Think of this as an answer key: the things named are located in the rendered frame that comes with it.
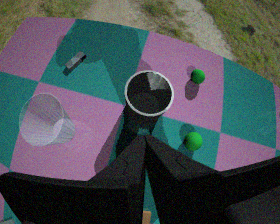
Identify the green ball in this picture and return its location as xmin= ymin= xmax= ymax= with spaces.
xmin=184 ymin=132 xmax=203 ymax=152
xmin=191 ymin=69 xmax=205 ymax=84

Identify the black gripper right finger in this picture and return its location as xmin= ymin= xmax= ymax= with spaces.
xmin=144 ymin=135 xmax=280 ymax=224

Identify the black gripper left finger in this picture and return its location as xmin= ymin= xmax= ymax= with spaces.
xmin=0 ymin=135 xmax=145 ymax=224

